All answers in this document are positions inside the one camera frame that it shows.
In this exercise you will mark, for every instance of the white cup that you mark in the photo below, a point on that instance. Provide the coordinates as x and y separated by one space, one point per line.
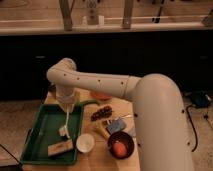
85 143

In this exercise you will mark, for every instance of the green plastic tray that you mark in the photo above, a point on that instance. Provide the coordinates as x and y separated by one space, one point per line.
45 132

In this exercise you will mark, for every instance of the dark grape bunch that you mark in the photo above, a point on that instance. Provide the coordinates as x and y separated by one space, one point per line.
104 112

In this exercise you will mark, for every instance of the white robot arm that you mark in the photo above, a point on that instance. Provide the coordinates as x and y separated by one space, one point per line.
162 134

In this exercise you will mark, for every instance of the black power adapter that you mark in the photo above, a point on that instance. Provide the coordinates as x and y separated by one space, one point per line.
200 99

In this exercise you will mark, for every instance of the yellow handled brush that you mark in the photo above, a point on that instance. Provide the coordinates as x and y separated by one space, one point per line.
100 129

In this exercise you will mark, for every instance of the green curved vegetable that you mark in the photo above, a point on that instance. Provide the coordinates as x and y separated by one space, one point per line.
88 102

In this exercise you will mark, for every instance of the orange plate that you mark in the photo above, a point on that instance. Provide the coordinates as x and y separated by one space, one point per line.
100 96

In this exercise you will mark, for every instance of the wooden shelf frame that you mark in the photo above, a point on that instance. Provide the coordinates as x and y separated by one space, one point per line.
92 17

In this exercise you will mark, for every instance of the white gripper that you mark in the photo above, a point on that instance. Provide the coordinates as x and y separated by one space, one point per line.
65 97

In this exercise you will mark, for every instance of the orange ball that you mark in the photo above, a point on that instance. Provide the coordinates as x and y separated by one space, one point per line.
119 149

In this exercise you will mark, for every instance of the blue sponge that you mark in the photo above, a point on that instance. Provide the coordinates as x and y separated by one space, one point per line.
116 125

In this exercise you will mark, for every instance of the wooden block sponge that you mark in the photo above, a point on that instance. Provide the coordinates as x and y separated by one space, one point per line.
60 147

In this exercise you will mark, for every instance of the dark brown bowl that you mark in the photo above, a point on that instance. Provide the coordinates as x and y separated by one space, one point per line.
124 138

